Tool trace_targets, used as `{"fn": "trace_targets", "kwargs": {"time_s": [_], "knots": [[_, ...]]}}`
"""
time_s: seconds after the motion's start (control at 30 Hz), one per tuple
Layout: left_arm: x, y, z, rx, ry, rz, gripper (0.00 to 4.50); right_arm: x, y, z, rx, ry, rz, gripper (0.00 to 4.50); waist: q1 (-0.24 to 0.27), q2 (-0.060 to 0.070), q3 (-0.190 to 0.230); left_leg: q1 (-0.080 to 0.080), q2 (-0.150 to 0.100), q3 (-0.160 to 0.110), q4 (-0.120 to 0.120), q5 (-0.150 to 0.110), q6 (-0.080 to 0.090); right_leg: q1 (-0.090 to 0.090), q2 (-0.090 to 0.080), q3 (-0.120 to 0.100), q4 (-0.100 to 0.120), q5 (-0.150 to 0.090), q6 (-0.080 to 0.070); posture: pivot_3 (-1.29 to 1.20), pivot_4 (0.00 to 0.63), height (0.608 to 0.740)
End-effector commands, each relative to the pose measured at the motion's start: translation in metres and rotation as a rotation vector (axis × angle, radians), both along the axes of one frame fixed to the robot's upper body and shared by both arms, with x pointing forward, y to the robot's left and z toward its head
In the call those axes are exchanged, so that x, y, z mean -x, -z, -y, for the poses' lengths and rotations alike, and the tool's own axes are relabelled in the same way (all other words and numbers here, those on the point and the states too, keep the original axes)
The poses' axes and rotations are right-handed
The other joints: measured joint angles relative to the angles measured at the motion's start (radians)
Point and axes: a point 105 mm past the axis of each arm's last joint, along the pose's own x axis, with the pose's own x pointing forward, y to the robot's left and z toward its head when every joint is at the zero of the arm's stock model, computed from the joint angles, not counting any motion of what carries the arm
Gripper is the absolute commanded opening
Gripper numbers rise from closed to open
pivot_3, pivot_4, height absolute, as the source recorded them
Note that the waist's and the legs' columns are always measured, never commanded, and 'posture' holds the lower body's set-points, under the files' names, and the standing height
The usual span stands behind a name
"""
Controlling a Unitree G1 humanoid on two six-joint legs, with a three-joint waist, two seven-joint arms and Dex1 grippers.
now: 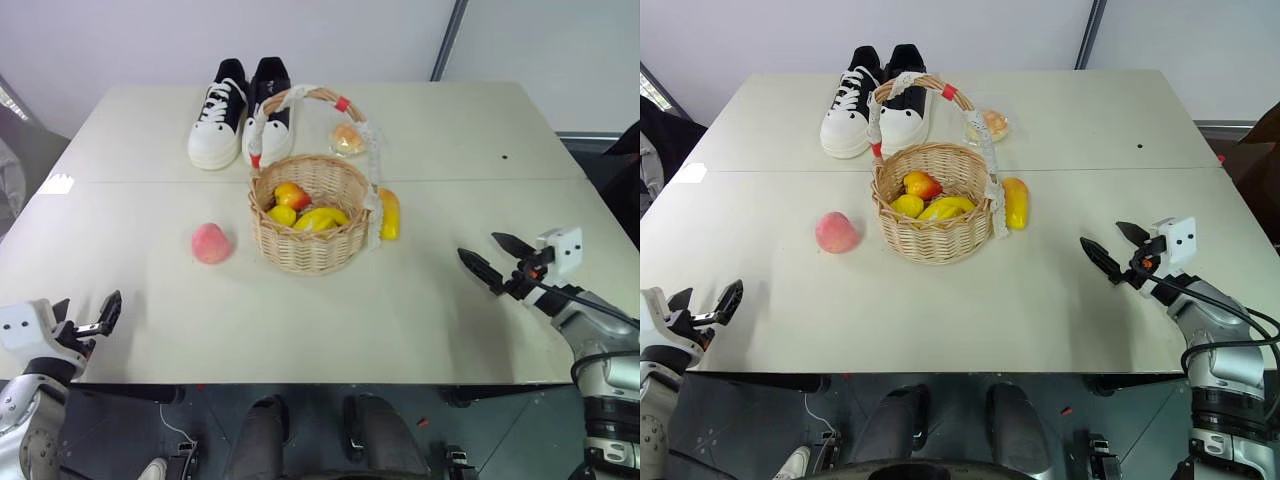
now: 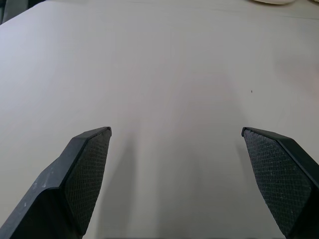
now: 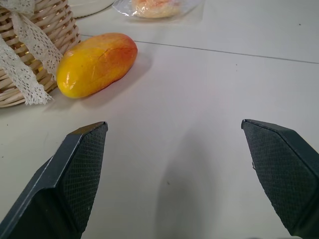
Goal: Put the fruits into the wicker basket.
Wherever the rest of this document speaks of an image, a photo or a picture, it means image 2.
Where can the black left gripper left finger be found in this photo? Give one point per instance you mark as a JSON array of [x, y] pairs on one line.
[[62, 189]]

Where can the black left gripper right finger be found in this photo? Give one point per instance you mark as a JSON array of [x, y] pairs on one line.
[[286, 184]]

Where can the white object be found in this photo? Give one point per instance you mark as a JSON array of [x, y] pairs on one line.
[[274, 1]]

